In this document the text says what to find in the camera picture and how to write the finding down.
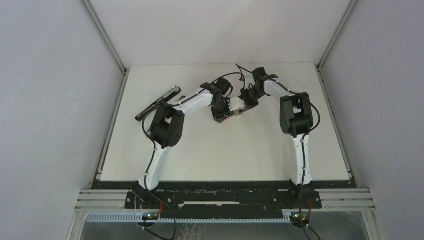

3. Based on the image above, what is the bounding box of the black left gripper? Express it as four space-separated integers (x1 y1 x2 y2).
211 98 235 124

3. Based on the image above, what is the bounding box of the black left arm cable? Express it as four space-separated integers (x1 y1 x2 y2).
141 72 247 196

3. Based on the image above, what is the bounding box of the aluminium frame rail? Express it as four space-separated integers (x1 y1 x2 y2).
75 189 376 223

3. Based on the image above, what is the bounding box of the red white staple box sleeve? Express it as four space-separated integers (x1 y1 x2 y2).
214 111 240 123

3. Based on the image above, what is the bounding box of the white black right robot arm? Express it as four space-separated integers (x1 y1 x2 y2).
239 67 314 186

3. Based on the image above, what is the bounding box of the black stapler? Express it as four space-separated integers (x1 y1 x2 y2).
134 85 181 122

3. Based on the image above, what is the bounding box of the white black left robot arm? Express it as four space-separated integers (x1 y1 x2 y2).
135 77 234 209

